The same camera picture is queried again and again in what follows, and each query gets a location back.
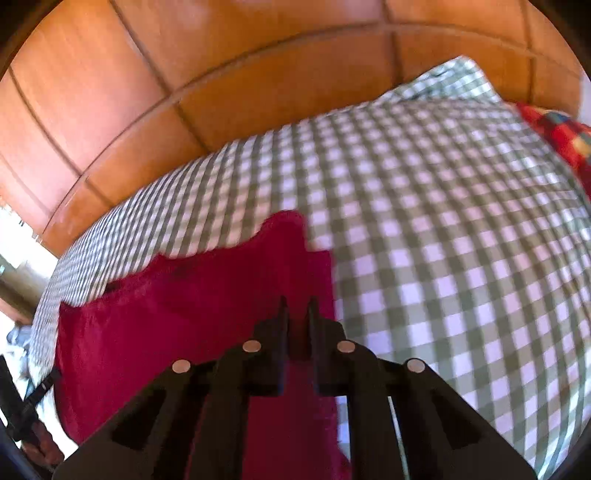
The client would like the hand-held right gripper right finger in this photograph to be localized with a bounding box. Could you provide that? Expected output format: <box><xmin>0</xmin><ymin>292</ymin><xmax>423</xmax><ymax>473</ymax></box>
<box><xmin>307</xmin><ymin>295</ymin><xmax>539</xmax><ymax>480</ymax></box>

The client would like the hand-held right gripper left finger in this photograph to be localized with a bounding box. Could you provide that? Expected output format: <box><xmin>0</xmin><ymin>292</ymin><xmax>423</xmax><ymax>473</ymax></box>
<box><xmin>52</xmin><ymin>295</ymin><xmax>291</xmax><ymax>480</ymax></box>

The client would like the red knitted garment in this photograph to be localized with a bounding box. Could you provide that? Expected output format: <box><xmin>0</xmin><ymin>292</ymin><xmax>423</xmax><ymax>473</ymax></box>
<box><xmin>54</xmin><ymin>210</ymin><xmax>352</xmax><ymax>480</ymax></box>

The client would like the person's left hand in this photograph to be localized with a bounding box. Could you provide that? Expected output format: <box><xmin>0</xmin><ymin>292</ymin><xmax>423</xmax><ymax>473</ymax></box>
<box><xmin>22</xmin><ymin>421</ymin><xmax>65</xmax><ymax>468</ymax></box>

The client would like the green checked blanket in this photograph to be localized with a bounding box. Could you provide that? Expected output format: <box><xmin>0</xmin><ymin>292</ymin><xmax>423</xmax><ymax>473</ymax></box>
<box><xmin>28</xmin><ymin>55</ymin><xmax>591</xmax><ymax>480</ymax></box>

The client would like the wooden wardrobe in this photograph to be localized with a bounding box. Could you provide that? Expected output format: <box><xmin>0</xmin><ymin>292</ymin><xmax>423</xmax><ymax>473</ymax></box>
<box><xmin>0</xmin><ymin>0</ymin><xmax>585</xmax><ymax>259</ymax></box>

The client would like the colourful checked pillow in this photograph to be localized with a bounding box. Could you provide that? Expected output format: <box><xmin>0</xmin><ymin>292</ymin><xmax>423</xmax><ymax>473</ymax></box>
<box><xmin>515</xmin><ymin>102</ymin><xmax>591</xmax><ymax>195</ymax></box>

